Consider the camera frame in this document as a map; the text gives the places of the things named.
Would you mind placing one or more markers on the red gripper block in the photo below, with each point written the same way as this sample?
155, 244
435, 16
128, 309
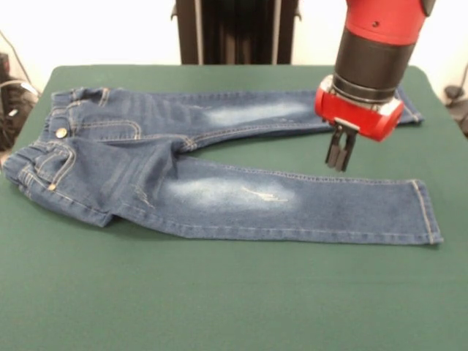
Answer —
358, 117

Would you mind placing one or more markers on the blue denim jeans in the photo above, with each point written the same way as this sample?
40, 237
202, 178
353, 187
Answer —
219, 197

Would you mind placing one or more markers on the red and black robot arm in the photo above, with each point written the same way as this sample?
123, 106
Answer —
380, 44

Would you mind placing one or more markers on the black round stand base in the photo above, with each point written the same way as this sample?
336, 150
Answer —
453, 91

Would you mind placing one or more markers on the dark green table cloth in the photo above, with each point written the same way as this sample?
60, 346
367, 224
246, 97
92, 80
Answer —
219, 311

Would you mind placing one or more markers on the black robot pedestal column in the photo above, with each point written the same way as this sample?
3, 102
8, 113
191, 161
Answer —
237, 29

